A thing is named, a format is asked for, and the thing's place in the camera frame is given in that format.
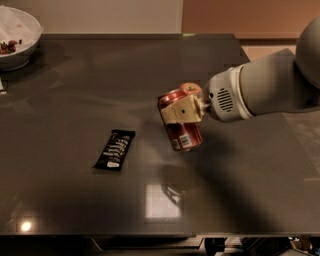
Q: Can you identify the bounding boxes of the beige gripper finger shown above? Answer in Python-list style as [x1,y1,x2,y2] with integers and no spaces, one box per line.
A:
[160,94,203,124]

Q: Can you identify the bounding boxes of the red coke can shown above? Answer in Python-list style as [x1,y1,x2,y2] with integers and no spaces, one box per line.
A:
[157,88,203,151]

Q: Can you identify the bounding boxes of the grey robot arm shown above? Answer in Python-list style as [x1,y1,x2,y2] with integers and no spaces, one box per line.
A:
[160,17,320,124]

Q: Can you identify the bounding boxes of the red apple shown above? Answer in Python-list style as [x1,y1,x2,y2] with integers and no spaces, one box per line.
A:
[179,82,202,95]

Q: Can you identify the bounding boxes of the black snack bar wrapper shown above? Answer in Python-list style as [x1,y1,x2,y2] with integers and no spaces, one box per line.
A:
[94,129,136,171]

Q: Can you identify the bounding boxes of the white bowl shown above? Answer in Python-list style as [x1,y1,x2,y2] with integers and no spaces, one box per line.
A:
[0,6,43,71]

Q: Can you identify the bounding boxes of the red fruit pieces in bowl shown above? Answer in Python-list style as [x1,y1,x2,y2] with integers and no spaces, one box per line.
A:
[0,40,22,55]

